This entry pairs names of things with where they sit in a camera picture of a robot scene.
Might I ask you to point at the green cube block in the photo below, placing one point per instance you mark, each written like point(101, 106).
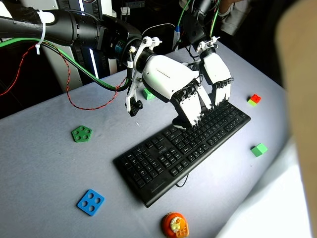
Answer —
point(258, 150)

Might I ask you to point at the grey tablecloth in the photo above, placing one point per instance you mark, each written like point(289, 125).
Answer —
point(49, 168)

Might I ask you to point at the orange toy cake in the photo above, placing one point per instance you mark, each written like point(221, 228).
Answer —
point(168, 223)

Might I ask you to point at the beige blurred post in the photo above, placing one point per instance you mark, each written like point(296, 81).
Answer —
point(302, 74)

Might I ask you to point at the small green block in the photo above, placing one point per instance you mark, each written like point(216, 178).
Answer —
point(148, 94)

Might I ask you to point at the blue square block with holes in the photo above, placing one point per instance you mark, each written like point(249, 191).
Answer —
point(83, 204)

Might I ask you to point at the white zip tie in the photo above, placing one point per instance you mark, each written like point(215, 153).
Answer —
point(42, 24)

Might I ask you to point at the lime green toy brick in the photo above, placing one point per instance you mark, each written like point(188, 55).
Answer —
point(252, 102)

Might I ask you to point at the blue and grey connector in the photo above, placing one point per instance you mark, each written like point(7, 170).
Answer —
point(176, 37)

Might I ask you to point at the red toy brick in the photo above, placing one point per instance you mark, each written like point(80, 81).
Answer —
point(255, 98)

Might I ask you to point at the green pentagon block with holes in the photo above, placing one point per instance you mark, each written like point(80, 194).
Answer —
point(81, 138)

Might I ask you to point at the white equipment cabinet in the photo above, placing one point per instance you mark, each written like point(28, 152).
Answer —
point(71, 81)

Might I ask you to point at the person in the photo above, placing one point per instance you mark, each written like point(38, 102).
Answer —
point(232, 22)

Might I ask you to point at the black computer keyboard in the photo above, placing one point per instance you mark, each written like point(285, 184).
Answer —
point(161, 168)

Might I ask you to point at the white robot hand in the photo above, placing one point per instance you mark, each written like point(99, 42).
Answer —
point(215, 69)
point(163, 77)

